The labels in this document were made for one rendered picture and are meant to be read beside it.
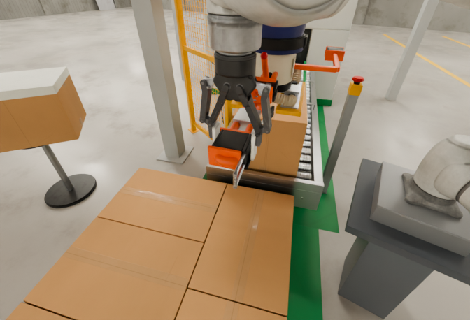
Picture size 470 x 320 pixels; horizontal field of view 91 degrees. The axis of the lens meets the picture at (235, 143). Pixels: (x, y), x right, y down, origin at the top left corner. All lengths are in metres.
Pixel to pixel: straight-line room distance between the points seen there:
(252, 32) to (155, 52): 1.68
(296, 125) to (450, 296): 1.42
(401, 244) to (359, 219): 0.16
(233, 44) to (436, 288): 1.94
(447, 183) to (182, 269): 1.05
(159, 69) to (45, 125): 0.88
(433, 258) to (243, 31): 1.01
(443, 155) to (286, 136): 0.64
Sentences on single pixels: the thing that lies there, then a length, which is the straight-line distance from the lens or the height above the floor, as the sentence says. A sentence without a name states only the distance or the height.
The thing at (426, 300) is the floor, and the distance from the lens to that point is 2.01.
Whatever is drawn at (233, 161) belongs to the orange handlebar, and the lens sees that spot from 0.48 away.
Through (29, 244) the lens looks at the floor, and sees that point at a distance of 2.33.
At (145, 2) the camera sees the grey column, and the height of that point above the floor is 1.42.
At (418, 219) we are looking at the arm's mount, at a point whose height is 0.84.
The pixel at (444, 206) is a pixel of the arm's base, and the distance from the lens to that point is 1.19.
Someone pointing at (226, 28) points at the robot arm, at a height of 1.49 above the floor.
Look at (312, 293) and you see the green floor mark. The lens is 1.73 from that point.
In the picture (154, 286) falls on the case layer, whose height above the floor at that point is 0.54.
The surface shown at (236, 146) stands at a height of 1.26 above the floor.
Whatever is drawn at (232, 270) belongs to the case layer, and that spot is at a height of 0.54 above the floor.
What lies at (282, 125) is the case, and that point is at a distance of 1.25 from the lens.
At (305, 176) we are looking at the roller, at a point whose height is 0.54.
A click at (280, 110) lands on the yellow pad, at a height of 1.13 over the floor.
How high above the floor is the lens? 1.55
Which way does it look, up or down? 36 degrees down
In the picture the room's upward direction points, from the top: straight up
